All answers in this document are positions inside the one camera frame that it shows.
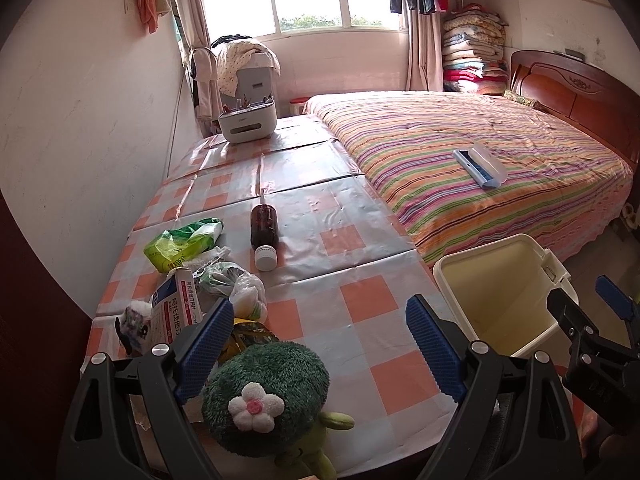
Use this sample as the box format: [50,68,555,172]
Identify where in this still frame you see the cream plastic trash bin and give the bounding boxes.
[433,234,578,366]

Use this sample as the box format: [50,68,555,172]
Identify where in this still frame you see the small crumpled printed wrapper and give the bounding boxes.
[115,300,152,356]

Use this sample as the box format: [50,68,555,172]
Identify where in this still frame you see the white medicine box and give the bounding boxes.
[150,268,203,346]

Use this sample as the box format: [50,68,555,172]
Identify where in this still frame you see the pair of slippers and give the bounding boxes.
[620,203,640,240]

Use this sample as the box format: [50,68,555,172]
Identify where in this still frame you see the green plush broccoli toy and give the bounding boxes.
[202,341,355,479]

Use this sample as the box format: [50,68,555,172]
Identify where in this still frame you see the crumpled clear plastic bag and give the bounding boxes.
[186,246,268,322]

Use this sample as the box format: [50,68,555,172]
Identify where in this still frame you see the green plastic wrapper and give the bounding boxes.
[143,218,224,274]

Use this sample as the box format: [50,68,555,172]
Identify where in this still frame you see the checkered plastic table cover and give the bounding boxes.
[87,116,454,479]

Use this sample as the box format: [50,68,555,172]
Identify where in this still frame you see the brown glass bottle white cap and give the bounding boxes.
[250,198,279,272]

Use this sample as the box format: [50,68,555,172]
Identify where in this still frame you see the white blue lint brush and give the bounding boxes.
[452,143,508,190]

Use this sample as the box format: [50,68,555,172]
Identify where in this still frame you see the striped bed sheet mattress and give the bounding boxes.
[305,91,634,264]

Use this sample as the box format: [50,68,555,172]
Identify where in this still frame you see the wooden red headboard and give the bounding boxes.
[510,50,639,168]

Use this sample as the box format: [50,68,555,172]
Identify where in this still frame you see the white storage basket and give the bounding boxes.
[218,98,278,144]

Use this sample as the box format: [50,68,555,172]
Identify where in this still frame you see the stack of folded quilts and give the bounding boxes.
[442,3,509,96]

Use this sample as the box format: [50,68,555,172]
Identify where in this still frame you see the right beige curtain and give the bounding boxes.
[405,9,444,92]

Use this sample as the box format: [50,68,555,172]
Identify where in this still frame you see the beige curtain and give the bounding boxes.
[170,0,222,136]
[405,9,444,92]

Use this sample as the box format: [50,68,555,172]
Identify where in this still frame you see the left beige curtain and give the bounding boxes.
[170,0,222,136]

